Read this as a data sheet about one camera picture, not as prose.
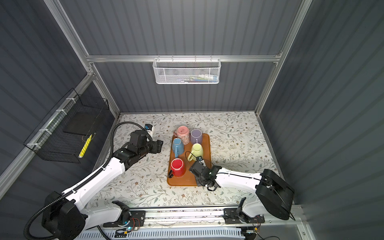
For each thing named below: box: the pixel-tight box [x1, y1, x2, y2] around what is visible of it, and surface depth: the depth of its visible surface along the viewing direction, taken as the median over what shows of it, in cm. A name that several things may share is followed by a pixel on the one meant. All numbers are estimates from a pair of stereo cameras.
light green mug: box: [187, 143, 204, 162], surface depth 91 cm
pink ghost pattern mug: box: [173, 125, 190, 146], surface depth 96 cm
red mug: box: [170, 157, 186, 178], surface depth 85 cm
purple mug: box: [190, 128, 203, 145], surface depth 98 cm
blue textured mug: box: [172, 137, 185, 158], surface depth 93 cm
